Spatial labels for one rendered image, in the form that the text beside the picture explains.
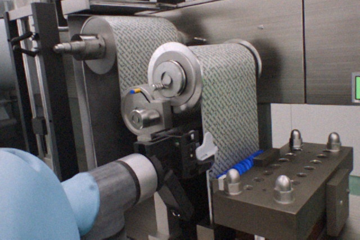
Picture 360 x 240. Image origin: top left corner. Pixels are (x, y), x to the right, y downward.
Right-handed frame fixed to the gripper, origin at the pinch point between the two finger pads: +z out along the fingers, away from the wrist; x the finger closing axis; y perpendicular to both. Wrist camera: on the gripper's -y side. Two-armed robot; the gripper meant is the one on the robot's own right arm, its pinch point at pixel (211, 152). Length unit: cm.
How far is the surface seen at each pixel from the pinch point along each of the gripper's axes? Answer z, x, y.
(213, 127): 1.2, -0.2, 5.1
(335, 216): 10.1, -21.7, -13.6
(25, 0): 3, 73, 43
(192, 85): -3.4, 0.9, 14.7
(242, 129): 13.2, -0.3, 1.8
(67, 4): -5, 36, 36
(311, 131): 263, 65, -65
